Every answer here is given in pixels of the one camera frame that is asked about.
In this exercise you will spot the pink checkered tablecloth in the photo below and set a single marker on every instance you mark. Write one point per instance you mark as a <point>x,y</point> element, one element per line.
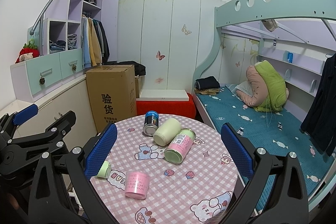
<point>199,190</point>

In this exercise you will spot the teal patterned mattress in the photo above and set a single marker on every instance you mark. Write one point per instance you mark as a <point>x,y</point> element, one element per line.
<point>279,133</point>

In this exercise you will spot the cream low cabinet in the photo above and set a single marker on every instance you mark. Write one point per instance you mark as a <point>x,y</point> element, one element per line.
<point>69,95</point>

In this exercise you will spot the red storage box white lid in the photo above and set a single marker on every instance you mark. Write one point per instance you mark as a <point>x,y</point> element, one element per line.
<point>177,102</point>

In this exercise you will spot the cream yellow cup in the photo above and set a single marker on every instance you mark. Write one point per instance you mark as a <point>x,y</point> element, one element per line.
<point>167,132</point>

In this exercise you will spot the blue labelled metal can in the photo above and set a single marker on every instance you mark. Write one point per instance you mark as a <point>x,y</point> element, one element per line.
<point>151,123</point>

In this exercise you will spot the teal bunk bed frame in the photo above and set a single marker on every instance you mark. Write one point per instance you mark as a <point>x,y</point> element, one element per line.
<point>297,37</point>

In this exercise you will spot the small light green cup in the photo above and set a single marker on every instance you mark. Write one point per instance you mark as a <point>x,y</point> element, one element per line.
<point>105,170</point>

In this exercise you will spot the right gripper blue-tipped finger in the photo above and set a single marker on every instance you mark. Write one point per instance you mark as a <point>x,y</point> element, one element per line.
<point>24,115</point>

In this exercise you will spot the white pillow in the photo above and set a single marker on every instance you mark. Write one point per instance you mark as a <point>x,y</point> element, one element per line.
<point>245,87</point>

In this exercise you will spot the purple stair shelf unit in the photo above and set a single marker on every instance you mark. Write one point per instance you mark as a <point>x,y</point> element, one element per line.
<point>63,18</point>

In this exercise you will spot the green pink rolled quilt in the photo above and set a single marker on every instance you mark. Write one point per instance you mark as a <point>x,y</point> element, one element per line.
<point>269,89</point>

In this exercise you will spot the pink paper-lined plastic cup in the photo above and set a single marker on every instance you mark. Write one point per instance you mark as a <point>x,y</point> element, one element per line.
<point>137,185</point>

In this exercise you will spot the teal drawer unit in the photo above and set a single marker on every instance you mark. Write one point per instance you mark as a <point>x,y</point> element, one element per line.
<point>35,78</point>

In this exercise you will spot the tall pink green jar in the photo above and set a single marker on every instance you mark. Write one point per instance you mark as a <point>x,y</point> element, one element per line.
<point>177,150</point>

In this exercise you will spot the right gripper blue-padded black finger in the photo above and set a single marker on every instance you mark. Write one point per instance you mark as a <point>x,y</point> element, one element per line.
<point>49,201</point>
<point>287,201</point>

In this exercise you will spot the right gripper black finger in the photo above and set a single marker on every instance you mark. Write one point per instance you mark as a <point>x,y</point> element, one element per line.
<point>59,129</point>

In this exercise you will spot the dark folded clothes pile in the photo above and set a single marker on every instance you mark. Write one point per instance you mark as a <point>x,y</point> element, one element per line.
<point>207,86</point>

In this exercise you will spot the brown cardboard box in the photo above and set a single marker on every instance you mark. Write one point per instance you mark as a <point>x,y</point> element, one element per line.
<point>111,91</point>

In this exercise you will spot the red strawberry plush toy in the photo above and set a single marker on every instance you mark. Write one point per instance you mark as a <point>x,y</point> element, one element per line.
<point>29,51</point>

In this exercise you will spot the hanging clothes row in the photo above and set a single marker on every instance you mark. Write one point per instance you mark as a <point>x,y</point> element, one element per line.
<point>94,42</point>

